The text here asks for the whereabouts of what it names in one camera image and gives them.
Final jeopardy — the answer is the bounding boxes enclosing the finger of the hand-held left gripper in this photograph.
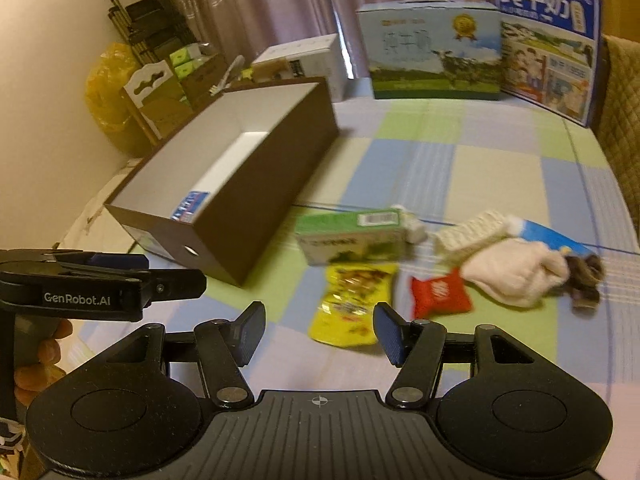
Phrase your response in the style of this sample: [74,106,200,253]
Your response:
[55,253,151,274]
[142,269,207,306]

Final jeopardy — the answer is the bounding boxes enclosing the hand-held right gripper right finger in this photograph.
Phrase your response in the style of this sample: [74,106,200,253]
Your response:
[374,302,543,408]

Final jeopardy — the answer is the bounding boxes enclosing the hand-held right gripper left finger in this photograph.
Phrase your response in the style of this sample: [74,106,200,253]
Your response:
[100,301,267,409]

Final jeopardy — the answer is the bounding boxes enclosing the yellow snack packet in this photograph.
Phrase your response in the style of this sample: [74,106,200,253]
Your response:
[307,264,398,348]

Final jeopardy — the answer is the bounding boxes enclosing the red packet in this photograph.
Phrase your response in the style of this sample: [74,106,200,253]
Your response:
[410,267,475,320]

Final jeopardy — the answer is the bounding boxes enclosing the cream knitted glove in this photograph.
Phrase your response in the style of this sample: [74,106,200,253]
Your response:
[460,240,606,316]

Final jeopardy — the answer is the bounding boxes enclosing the brown cardboard box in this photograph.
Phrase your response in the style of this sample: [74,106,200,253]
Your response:
[103,76,338,288]

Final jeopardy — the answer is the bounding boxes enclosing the person's left hand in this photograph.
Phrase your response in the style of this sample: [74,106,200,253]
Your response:
[14,320,74,406]

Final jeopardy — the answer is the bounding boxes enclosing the green carton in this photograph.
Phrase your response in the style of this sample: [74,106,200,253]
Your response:
[294,208,408,267]

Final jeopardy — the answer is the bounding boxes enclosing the yellow plastic bag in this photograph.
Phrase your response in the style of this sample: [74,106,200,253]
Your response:
[84,42,147,153]

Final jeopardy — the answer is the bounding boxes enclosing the brown cardboard organizer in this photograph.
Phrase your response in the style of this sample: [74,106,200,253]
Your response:
[122,52,231,141]

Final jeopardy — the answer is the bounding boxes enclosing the checked bedsheet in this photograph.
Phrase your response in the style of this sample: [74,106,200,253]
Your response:
[65,95,640,411]

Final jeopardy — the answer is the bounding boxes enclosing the blue toothpaste tube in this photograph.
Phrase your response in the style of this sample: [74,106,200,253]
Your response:
[505,215,593,261]

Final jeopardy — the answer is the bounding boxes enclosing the green tissue packs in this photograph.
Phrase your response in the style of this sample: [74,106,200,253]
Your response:
[170,45,205,79]

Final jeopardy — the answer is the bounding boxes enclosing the white toothbrush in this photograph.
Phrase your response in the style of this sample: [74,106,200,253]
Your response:
[210,55,244,96]

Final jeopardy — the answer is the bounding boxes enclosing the black folding cart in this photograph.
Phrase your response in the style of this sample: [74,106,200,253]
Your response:
[105,0,201,68]

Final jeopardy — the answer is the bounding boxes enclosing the white cardboard box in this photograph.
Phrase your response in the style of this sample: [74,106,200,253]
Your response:
[251,34,351,102]

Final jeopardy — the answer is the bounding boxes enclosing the brown quilted cushion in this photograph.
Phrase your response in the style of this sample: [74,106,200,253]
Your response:
[595,34,640,201]

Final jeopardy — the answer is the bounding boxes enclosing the blue printed milk box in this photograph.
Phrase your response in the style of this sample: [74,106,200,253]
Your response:
[492,0,603,127]

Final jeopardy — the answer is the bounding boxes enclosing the milk gift box with handle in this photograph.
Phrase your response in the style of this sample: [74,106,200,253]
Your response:
[356,0,502,101]

